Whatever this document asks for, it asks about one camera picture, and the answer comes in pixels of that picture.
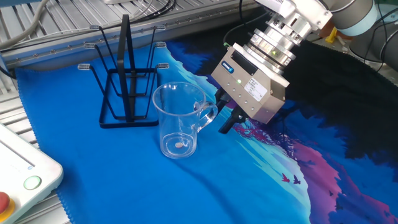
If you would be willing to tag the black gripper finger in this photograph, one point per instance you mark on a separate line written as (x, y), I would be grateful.
(231, 122)
(222, 99)

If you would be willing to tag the grey Schunk gripper body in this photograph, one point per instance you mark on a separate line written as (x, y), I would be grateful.
(248, 93)

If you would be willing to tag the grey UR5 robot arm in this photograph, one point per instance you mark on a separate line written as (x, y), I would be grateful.
(295, 21)

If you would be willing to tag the blue landscape print cloth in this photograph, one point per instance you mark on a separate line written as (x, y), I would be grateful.
(186, 186)

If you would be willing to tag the yellow plastic object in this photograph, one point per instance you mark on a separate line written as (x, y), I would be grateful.
(331, 35)

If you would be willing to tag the white teach pendant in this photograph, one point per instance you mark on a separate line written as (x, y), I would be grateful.
(18, 161)

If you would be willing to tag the aluminium table edge rail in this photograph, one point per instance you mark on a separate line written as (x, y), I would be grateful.
(62, 49)

